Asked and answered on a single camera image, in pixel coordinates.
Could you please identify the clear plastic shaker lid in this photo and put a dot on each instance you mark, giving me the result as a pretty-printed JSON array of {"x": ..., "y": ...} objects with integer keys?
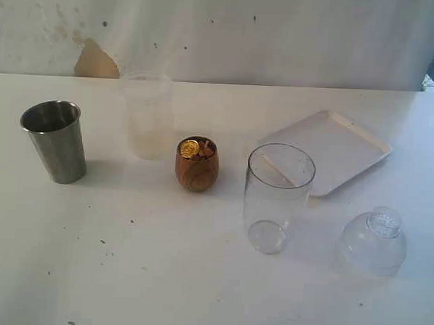
[{"x": 373, "y": 243}]

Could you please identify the brown wooden cup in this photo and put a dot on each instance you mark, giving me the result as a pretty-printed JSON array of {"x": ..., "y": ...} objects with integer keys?
[{"x": 197, "y": 174}]

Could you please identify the reddish-brown apple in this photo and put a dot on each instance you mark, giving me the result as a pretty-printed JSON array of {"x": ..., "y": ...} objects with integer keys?
[{"x": 206, "y": 149}]

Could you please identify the stainless steel cup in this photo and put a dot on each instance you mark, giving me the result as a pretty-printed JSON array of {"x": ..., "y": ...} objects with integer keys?
[{"x": 54, "y": 129}]

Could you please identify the white square tray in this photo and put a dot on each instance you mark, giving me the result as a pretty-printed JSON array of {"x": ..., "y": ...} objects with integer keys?
[{"x": 340, "y": 148}]

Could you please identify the clear plastic shaker cup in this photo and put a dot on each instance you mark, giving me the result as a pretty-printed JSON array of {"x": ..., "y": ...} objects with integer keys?
[{"x": 278, "y": 181}]

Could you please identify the translucent plastic container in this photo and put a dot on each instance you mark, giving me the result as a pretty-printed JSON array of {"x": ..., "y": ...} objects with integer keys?
[{"x": 149, "y": 116}]

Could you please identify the gold foil coin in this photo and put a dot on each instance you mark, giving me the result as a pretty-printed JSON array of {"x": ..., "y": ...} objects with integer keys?
[{"x": 189, "y": 148}]

